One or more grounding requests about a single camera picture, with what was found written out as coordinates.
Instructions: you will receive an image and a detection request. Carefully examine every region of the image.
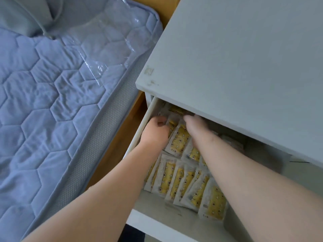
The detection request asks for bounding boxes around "person's left hand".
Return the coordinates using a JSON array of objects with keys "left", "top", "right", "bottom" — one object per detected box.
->
[{"left": 140, "top": 115, "right": 172, "bottom": 150}]

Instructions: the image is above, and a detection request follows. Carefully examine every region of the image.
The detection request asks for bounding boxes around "person's right hand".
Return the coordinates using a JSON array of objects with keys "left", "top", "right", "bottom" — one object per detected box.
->
[{"left": 183, "top": 114, "right": 218, "bottom": 149}]

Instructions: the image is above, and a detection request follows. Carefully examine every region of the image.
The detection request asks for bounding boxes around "person's left forearm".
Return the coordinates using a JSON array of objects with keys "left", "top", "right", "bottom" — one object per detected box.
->
[{"left": 21, "top": 142, "right": 168, "bottom": 242}]

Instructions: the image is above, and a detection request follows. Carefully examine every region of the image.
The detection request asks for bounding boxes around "person's right forearm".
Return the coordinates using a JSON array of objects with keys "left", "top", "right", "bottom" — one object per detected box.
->
[{"left": 192, "top": 138, "right": 323, "bottom": 242}]

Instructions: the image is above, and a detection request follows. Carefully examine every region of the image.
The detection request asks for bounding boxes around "pile of yellow patterned packets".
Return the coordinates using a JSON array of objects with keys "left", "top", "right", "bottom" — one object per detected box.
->
[{"left": 144, "top": 104, "right": 245, "bottom": 222}]

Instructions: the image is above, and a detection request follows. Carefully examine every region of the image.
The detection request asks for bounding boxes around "white bedside cabinet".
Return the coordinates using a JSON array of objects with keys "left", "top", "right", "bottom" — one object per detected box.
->
[{"left": 135, "top": 0, "right": 323, "bottom": 170}]

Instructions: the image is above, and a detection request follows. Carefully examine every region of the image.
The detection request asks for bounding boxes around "white drawer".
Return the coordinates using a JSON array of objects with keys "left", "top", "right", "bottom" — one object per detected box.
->
[{"left": 123, "top": 96, "right": 323, "bottom": 242}]

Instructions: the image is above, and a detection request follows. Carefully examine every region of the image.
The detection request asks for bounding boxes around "clear plastic sheet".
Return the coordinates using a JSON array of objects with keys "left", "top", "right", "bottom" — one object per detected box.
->
[{"left": 61, "top": 0, "right": 142, "bottom": 86}]

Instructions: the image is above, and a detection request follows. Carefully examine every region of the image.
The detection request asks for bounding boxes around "blue quilted mattress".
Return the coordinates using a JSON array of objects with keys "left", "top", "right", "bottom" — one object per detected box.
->
[{"left": 0, "top": 2, "right": 164, "bottom": 242}]

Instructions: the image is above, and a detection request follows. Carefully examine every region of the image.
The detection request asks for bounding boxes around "grey fabric pillow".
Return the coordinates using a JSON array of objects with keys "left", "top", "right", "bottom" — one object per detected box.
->
[{"left": 0, "top": 0, "right": 127, "bottom": 40}]

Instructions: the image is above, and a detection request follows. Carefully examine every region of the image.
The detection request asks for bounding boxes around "wooden bed frame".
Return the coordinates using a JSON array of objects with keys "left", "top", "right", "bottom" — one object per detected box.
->
[{"left": 84, "top": 0, "right": 183, "bottom": 190}]

